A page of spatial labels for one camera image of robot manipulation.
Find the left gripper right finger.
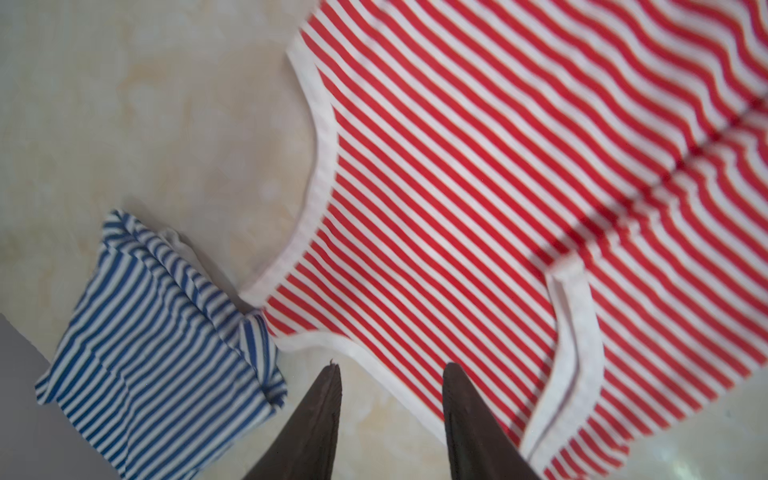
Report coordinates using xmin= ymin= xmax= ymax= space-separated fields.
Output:
xmin=442 ymin=363 xmax=538 ymax=480

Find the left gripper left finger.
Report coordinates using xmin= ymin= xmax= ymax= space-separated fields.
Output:
xmin=246 ymin=363 xmax=342 ymax=479

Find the blue white striped tank top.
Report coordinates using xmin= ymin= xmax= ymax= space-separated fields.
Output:
xmin=35 ymin=210 xmax=287 ymax=479

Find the red white striped tank top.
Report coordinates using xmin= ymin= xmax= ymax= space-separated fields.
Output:
xmin=241 ymin=1 xmax=767 ymax=479

